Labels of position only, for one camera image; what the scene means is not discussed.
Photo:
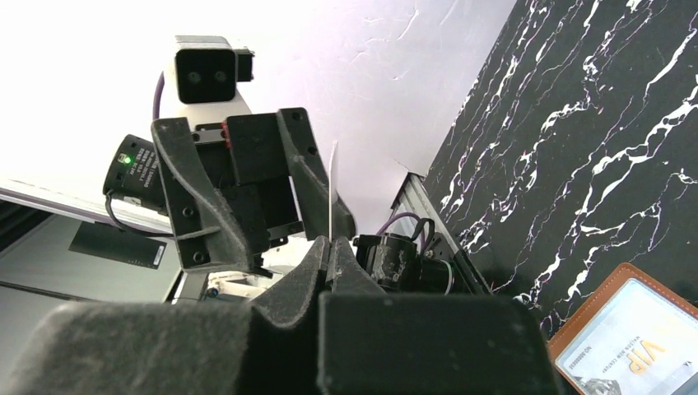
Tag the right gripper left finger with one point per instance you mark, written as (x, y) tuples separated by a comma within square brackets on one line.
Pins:
[(267, 345)]

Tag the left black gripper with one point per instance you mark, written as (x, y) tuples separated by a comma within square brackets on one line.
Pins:
[(249, 159)]

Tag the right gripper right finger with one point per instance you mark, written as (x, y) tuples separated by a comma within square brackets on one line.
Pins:
[(370, 341)]

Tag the thin white card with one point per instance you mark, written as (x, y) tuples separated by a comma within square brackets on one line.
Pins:
[(332, 189)]

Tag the orange leather card holder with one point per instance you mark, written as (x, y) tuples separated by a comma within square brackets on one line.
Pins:
[(621, 332)]

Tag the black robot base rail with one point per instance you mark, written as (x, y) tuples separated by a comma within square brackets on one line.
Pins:
[(413, 251)]

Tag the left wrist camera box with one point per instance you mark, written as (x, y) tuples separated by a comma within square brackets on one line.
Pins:
[(204, 73)]

